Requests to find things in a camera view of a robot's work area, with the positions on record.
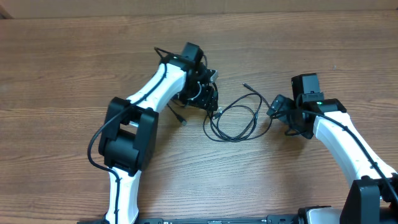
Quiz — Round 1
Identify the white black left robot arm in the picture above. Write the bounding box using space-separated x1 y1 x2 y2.
87 42 218 223

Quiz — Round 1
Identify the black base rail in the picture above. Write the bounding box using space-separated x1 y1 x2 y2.
135 215 305 224

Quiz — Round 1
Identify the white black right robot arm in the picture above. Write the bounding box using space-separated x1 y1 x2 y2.
267 93 397 223

